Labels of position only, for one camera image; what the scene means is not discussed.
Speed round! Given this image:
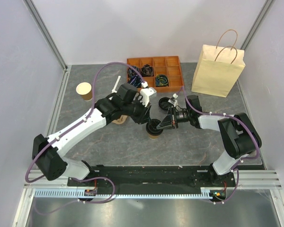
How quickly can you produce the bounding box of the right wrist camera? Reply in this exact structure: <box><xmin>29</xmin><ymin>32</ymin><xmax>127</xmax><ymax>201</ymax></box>
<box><xmin>168</xmin><ymin>93</ymin><xmax>178</xmax><ymax>107</ymax></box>

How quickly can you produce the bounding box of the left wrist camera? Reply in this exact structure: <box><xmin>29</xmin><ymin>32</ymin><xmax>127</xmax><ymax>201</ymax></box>
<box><xmin>140</xmin><ymin>87</ymin><xmax>157</xmax><ymax>107</ymax></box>

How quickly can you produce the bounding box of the white wrapped straw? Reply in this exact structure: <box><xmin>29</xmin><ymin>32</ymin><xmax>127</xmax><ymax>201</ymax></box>
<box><xmin>112</xmin><ymin>75</ymin><xmax>121</xmax><ymax>93</ymax></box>

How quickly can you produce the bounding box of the brown paper cup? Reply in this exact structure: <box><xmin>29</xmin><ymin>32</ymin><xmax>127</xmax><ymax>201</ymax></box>
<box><xmin>76</xmin><ymin>82</ymin><xmax>93</xmax><ymax>101</ymax></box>
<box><xmin>148</xmin><ymin>134</ymin><xmax>160</xmax><ymax>140</ymax></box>

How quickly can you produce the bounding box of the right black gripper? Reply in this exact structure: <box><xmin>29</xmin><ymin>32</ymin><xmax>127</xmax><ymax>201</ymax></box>
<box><xmin>157</xmin><ymin>106</ymin><xmax>192</xmax><ymax>130</ymax></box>

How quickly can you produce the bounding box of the blue striped item in tray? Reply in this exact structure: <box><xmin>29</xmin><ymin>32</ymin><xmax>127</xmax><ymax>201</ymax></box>
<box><xmin>128</xmin><ymin>76</ymin><xmax>142</xmax><ymax>88</ymax></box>

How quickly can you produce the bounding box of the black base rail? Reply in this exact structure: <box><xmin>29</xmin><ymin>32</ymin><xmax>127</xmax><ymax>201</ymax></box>
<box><xmin>68</xmin><ymin>166</ymin><xmax>235</xmax><ymax>193</ymax></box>

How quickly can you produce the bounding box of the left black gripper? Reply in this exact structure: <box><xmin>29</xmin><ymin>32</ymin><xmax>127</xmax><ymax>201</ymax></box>
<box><xmin>122</xmin><ymin>96</ymin><xmax>151</xmax><ymax>124</ymax></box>

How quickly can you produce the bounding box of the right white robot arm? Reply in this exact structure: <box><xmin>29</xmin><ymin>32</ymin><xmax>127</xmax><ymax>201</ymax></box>
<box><xmin>156</xmin><ymin>94</ymin><xmax>262</xmax><ymax>186</ymax></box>

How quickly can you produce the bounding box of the orange compartment tray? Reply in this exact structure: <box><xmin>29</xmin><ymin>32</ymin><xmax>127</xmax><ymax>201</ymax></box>
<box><xmin>127</xmin><ymin>56</ymin><xmax>184</xmax><ymax>93</ymax></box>

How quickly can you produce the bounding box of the kraft paper bag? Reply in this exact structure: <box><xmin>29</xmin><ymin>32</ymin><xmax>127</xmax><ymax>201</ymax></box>
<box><xmin>191</xmin><ymin>29</ymin><xmax>246</xmax><ymax>97</ymax></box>

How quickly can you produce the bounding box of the black cup lid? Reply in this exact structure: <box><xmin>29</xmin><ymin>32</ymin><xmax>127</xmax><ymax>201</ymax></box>
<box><xmin>146</xmin><ymin>119</ymin><xmax>163</xmax><ymax>135</ymax></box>
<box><xmin>158</xmin><ymin>97</ymin><xmax>172</xmax><ymax>111</ymax></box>

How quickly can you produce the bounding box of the dark item in tray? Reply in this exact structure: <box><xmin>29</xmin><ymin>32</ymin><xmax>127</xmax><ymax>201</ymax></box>
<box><xmin>127</xmin><ymin>65</ymin><xmax>140</xmax><ymax>78</ymax></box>

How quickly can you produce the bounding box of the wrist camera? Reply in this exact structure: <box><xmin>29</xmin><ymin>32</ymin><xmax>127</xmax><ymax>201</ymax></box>
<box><xmin>168</xmin><ymin>93</ymin><xmax>178</xmax><ymax>107</ymax></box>
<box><xmin>140</xmin><ymin>87</ymin><xmax>157</xmax><ymax>107</ymax></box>

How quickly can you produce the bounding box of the grey cable duct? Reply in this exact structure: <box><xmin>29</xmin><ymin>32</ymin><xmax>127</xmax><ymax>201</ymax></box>
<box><xmin>34</xmin><ymin>188</ymin><xmax>219</xmax><ymax>199</ymax></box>

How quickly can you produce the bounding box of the blue yellow item in tray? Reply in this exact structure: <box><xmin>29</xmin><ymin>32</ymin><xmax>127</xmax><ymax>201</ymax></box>
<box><xmin>155</xmin><ymin>74</ymin><xmax>169</xmax><ymax>87</ymax></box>

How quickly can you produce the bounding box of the cardboard cup carrier tray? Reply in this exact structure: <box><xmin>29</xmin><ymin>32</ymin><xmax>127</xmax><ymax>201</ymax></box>
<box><xmin>112</xmin><ymin>115</ymin><xmax>127</xmax><ymax>125</ymax></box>

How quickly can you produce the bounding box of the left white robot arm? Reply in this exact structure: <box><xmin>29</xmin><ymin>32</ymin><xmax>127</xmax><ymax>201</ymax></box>
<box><xmin>32</xmin><ymin>83</ymin><xmax>157</xmax><ymax>186</ymax></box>

